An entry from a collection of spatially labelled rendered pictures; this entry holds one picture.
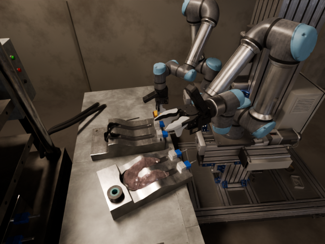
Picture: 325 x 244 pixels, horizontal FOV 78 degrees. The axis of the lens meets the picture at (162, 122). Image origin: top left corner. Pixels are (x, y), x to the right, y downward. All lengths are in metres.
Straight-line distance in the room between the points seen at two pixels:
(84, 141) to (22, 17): 2.08
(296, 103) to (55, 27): 2.80
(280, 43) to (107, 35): 2.43
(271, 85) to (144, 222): 0.90
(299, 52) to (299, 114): 0.75
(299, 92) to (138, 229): 1.20
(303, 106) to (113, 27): 2.35
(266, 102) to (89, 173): 1.09
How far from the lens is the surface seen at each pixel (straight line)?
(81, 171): 1.43
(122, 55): 3.10
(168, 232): 1.16
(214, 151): 1.30
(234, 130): 1.22
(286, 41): 0.90
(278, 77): 0.96
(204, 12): 1.33
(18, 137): 1.46
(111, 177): 1.21
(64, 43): 3.20
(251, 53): 0.96
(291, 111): 1.52
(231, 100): 0.79
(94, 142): 1.49
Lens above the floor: 1.89
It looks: 41 degrees down
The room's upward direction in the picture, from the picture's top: straight up
